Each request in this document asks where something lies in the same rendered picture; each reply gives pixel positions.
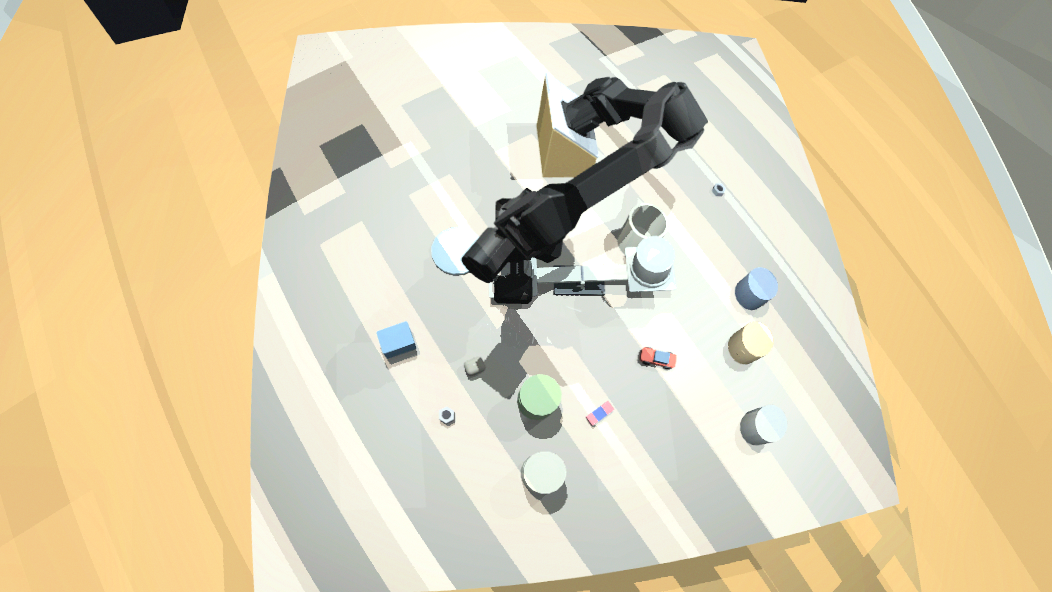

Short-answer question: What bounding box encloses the cream cylinder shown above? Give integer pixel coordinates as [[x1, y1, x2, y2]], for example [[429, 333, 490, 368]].
[[728, 321, 774, 365]]

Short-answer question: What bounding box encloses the blue cylinder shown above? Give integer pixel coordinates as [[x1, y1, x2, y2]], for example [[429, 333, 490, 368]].
[[735, 267, 778, 310]]

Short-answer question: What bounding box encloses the light blue box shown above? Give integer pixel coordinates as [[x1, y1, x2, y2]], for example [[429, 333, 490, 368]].
[[376, 321, 416, 359]]

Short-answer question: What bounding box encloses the orange toy car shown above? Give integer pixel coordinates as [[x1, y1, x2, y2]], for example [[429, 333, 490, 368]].
[[639, 347, 677, 370]]

